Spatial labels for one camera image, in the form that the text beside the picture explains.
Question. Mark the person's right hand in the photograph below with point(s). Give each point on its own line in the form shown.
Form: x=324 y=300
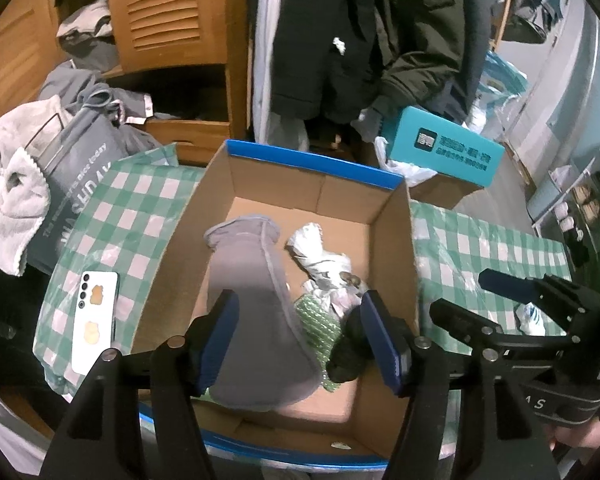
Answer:
x=583 y=436

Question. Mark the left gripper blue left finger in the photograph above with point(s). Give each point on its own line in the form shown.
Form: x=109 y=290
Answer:
x=221 y=325

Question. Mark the blue white striped cloth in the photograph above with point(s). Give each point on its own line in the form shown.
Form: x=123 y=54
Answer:
x=530 y=321

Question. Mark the white smartphone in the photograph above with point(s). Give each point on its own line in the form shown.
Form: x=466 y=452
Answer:
x=93 y=324

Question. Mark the blue plastic bag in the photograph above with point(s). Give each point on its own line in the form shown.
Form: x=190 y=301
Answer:
x=500 y=83

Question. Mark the light grey towel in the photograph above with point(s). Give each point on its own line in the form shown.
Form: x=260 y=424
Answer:
x=25 y=133

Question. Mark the teal shoe box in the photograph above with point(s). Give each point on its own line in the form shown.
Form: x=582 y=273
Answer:
x=432 y=142

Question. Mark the black small soft object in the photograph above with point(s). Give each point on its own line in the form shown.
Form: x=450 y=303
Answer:
x=351 y=352

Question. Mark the green checkered tablecloth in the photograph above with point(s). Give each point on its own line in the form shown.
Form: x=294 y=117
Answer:
x=146 y=222

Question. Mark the grey soft cloth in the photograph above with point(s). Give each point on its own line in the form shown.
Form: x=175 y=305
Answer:
x=268 y=364

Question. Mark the white crumpled cloth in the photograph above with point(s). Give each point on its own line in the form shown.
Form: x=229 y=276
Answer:
x=331 y=282

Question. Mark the wooden louvered cabinet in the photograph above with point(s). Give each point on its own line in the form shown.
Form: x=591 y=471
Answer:
x=190 y=55

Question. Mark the green bubble wrap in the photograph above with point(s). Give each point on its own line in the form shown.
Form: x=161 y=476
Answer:
x=322 y=330

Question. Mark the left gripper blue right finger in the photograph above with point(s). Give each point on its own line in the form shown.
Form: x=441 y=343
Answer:
x=388 y=342

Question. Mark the grey clothes pile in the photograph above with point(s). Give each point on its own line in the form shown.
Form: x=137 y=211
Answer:
x=87 y=37

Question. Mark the grey tote bag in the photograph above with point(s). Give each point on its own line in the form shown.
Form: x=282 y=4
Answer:
x=73 y=164

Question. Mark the brown cardboard box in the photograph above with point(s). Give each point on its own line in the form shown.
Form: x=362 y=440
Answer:
x=443 y=191

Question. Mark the dark hanging jacket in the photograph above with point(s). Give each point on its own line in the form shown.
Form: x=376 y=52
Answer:
x=335 y=58

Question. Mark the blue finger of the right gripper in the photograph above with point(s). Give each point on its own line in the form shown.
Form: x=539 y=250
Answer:
x=460 y=323
x=521 y=290

